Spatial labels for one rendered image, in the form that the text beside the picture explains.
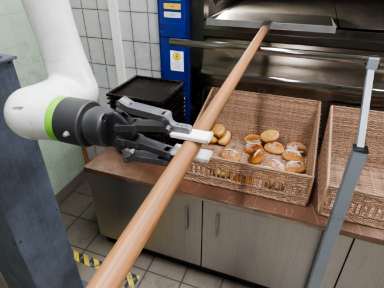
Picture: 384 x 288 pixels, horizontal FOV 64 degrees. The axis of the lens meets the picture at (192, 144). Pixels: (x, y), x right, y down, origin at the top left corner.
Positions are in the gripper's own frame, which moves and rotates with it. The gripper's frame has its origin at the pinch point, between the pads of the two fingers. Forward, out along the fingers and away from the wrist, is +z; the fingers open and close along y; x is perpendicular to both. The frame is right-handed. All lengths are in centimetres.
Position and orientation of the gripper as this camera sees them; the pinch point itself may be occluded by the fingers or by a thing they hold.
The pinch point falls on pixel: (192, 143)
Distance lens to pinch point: 53.5
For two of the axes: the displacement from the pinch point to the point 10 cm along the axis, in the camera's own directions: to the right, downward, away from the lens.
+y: 0.0, 8.5, 5.3
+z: 9.4, 1.8, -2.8
